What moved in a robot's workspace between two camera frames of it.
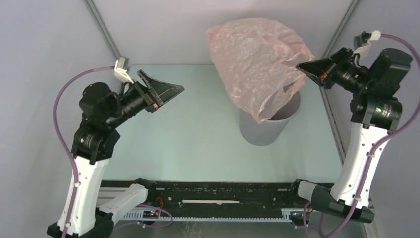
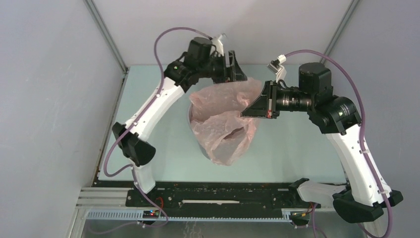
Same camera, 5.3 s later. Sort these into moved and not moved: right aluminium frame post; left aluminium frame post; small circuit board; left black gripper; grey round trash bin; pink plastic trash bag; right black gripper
Moved: left black gripper; grey round trash bin; right black gripper; pink plastic trash bag
Not moved: right aluminium frame post; small circuit board; left aluminium frame post
